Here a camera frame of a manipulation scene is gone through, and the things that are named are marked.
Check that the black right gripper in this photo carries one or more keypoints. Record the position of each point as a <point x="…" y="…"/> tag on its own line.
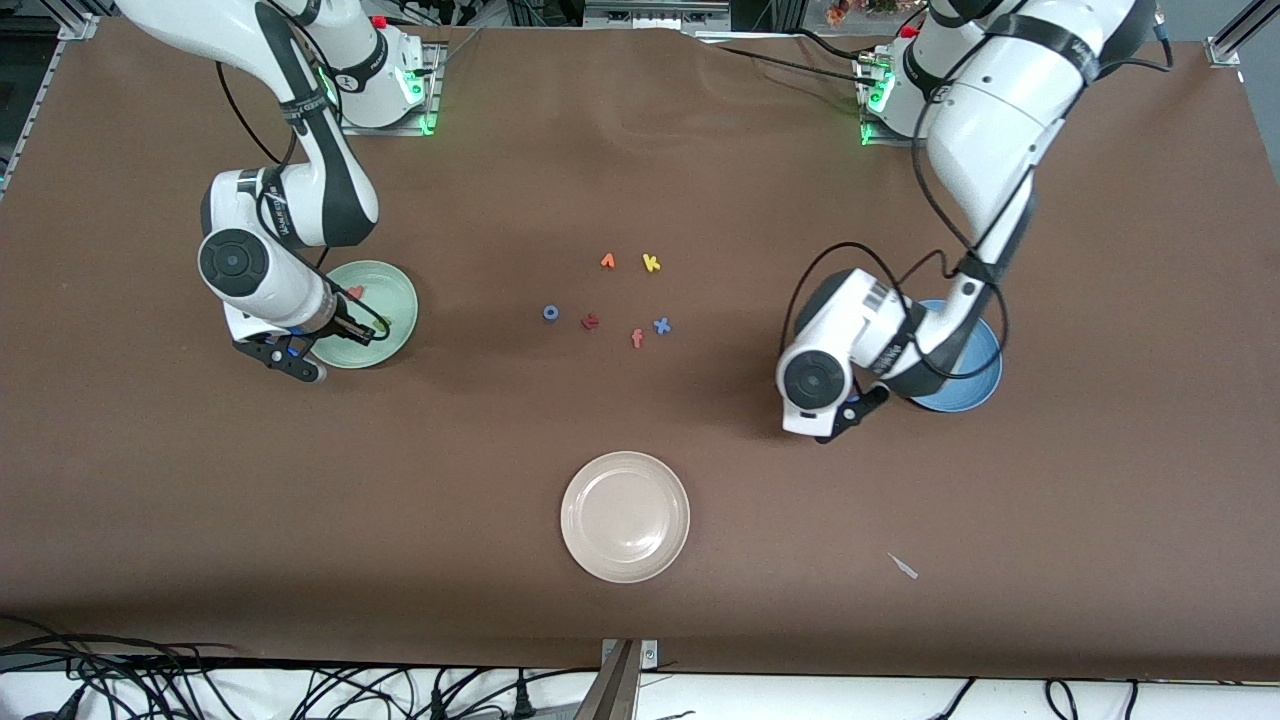
<point x="349" y="325"/>

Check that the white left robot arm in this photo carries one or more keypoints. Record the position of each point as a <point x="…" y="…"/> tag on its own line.
<point x="1000" y="120"/>

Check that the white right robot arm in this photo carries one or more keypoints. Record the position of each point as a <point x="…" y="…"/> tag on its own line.
<point x="265" y="285"/>

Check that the green plate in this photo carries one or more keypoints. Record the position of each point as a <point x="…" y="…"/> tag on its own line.
<point x="385" y="290"/>

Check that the brown table cover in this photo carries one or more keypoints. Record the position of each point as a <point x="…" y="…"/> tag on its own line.
<point x="640" y="430"/>

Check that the beige plate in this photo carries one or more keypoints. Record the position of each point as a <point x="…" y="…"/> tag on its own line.
<point x="625" y="517"/>

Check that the metal background fixture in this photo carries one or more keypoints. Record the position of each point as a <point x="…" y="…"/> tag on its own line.
<point x="655" y="12"/>

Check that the orange decorative object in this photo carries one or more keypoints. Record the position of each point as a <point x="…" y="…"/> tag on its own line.
<point x="840" y="12"/>

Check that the small white paper scrap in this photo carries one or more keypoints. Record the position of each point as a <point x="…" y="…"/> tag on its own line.
<point x="905" y="568"/>

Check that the blue plate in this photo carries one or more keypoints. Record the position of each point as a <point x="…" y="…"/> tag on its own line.
<point x="975" y="385"/>

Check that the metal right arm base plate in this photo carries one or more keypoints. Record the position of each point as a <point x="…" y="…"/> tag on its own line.
<point x="400" y="128"/>

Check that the aluminium frame post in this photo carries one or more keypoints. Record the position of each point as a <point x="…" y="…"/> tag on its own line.
<point x="78" y="18"/>
<point x="1235" y="40"/>

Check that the metal mounting bracket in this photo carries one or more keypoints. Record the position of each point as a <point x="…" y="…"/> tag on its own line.
<point x="650" y="655"/>

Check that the grey camera mount bar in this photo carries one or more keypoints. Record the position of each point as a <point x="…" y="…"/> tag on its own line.
<point x="610" y="690"/>

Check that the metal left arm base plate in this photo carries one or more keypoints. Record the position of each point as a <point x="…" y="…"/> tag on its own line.
<point x="880" y="138"/>

